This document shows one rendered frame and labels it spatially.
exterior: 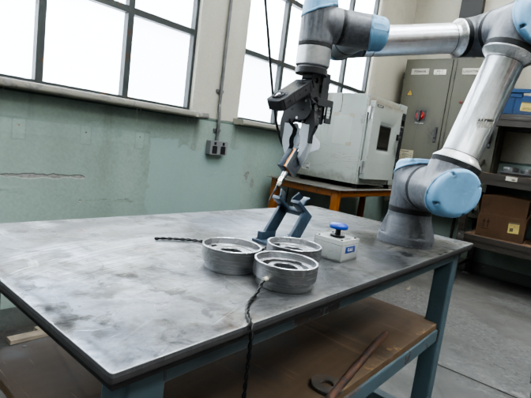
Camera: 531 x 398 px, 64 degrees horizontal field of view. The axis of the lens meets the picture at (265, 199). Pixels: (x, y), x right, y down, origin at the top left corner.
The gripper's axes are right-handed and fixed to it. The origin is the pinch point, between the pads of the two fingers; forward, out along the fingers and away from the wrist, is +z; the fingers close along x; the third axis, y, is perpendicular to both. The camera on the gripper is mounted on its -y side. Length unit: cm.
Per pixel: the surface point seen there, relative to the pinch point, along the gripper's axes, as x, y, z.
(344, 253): -15.6, 1.3, 17.6
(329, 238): -12.4, 0.1, 15.1
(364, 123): 93, 184, -23
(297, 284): -23.1, -23.4, 17.8
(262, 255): -13.6, -21.4, 16.1
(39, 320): -12, -56, 20
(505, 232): 28, 330, 48
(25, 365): 21, -46, 44
